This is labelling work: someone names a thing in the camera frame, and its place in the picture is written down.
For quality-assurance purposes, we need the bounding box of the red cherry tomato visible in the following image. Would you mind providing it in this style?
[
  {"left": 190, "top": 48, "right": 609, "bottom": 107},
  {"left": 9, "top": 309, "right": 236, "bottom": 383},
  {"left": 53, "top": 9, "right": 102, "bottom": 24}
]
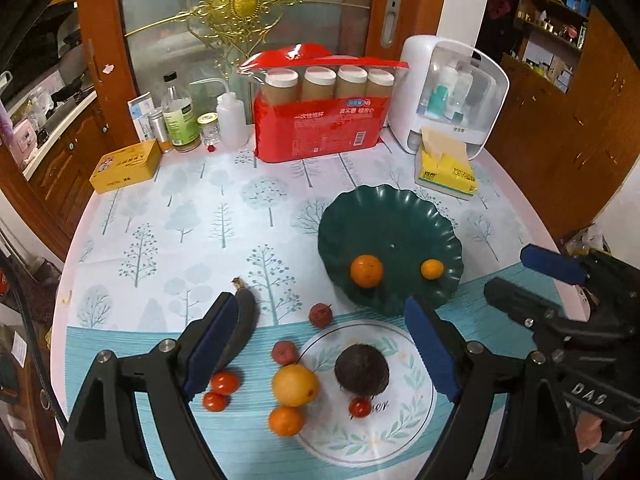
[
  {"left": 202, "top": 391, "right": 229, "bottom": 413},
  {"left": 209, "top": 370, "right": 241, "bottom": 396}
]

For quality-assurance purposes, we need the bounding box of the small cherry tomato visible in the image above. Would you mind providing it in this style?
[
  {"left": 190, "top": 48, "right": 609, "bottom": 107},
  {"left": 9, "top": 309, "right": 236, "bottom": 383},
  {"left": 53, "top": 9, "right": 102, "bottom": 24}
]
[{"left": 348, "top": 396, "right": 372, "bottom": 419}]

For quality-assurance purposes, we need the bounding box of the dark avocado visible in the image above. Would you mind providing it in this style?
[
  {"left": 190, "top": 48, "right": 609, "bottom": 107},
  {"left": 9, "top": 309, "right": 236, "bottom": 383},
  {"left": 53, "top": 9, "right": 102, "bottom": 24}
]
[{"left": 334, "top": 344, "right": 390, "bottom": 398}]

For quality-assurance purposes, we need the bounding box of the person's right hand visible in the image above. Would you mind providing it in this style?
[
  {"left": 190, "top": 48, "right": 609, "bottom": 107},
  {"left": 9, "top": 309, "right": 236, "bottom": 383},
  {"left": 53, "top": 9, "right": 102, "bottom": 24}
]
[{"left": 575, "top": 412, "right": 602, "bottom": 453}]

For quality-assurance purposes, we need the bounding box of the small orange kumquat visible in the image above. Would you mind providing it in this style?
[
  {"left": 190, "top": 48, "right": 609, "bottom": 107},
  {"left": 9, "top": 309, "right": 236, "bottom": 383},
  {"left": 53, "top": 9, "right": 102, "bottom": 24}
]
[{"left": 420, "top": 259, "right": 445, "bottom": 281}]

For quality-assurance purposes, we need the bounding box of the wooden cabinet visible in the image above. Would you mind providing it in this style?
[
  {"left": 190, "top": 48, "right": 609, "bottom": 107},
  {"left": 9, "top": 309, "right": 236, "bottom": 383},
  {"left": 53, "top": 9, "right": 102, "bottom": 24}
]
[{"left": 487, "top": 0, "right": 639, "bottom": 243}]

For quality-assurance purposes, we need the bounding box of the dark green scalloped plate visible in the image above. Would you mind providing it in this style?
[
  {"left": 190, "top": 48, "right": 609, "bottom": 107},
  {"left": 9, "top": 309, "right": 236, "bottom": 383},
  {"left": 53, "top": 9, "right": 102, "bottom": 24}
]
[{"left": 318, "top": 184, "right": 464, "bottom": 318}]

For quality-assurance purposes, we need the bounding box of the yellow tissue pack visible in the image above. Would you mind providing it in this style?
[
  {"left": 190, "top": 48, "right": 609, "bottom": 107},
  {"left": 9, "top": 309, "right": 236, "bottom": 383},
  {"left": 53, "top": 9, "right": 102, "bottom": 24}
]
[{"left": 414, "top": 127, "right": 477, "bottom": 200}]

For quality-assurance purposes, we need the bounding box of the large orange tangerine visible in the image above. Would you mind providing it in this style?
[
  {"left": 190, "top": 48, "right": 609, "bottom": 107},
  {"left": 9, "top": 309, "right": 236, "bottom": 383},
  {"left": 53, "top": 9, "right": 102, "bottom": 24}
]
[{"left": 349, "top": 255, "right": 384, "bottom": 289}]

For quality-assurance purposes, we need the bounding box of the dark overripe banana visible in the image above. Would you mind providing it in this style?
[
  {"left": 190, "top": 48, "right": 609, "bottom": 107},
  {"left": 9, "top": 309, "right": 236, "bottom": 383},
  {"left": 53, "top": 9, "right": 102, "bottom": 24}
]
[{"left": 215, "top": 276, "right": 259, "bottom": 372}]

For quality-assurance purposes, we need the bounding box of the yellow orange round fruit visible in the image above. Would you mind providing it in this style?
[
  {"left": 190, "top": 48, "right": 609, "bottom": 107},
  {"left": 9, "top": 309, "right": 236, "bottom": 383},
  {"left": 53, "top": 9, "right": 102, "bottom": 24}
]
[{"left": 271, "top": 364, "right": 320, "bottom": 408}]

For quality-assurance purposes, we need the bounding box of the red lychee lower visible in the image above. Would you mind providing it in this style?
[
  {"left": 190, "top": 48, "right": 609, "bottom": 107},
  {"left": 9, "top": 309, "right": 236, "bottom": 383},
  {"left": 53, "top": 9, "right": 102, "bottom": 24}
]
[{"left": 271, "top": 340, "right": 298, "bottom": 366}]

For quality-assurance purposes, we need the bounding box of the red lychee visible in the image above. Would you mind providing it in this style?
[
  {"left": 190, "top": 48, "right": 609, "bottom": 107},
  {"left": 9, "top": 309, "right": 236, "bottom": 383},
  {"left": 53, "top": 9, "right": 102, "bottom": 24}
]
[
  {"left": 308, "top": 302, "right": 333, "bottom": 328},
  {"left": 271, "top": 340, "right": 298, "bottom": 366}
]

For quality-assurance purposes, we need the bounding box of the red lychee upper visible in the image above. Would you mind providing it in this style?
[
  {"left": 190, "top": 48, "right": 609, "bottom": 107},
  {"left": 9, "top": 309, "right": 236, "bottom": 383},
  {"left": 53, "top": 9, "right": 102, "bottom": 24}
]
[{"left": 308, "top": 302, "right": 333, "bottom": 328}]

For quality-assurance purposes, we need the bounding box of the white tissue dispenser cabinet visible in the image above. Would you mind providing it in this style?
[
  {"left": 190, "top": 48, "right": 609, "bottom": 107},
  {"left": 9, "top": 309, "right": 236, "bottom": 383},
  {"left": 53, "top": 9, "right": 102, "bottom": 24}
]
[{"left": 387, "top": 35, "right": 510, "bottom": 159}]

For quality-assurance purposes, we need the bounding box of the red paper cup package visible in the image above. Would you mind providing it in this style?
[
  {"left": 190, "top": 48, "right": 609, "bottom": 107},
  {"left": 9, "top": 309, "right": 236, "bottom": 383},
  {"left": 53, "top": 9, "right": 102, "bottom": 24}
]
[{"left": 238, "top": 44, "right": 409, "bottom": 164}]

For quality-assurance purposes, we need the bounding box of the small metal can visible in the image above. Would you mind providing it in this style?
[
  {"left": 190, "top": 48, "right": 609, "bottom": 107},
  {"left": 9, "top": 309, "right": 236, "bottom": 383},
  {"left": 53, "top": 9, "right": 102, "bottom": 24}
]
[{"left": 148, "top": 108, "right": 174, "bottom": 153}]

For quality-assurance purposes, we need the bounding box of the small glass jar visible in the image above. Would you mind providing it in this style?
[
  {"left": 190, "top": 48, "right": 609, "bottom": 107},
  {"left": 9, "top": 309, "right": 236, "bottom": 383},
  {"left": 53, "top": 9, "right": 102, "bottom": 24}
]
[{"left": 196, "top": 112, "right": 221, "bottom": 152}]

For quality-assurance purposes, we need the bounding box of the glass bottle green label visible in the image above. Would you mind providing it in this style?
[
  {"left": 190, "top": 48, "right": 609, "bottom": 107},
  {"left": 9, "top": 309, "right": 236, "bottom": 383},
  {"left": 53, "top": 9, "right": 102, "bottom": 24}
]
[{"left": 160, "top": 72, "right": 201, "bottom": 153}]

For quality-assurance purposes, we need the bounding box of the white blue carton box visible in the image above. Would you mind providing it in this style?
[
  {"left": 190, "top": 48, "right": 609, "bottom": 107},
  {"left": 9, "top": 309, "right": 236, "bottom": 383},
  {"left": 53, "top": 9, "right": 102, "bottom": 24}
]
[{"left": 127, "top": 92, "right": 155, "bottom": 142}]

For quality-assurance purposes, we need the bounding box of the white squeeze bottle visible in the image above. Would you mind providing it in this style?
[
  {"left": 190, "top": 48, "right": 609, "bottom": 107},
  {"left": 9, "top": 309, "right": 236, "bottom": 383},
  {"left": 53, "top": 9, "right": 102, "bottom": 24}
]
[{"left": 191, "top": 77, "right": 250, "bottom": 151}]

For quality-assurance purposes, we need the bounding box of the gold door ornament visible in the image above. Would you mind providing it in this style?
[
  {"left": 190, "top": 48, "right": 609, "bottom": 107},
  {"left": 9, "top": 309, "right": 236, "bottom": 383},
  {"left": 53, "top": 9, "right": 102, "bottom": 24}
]
[{"left": 122, "top": 0, "right": 372, "bottom": 77}]

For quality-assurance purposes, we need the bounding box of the black cable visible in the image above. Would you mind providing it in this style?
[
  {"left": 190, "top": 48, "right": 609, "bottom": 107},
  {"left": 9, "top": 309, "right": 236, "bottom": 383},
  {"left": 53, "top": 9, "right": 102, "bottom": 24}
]
[{"left": 0, "top": 249, "right": 68, "bottom": 434}]

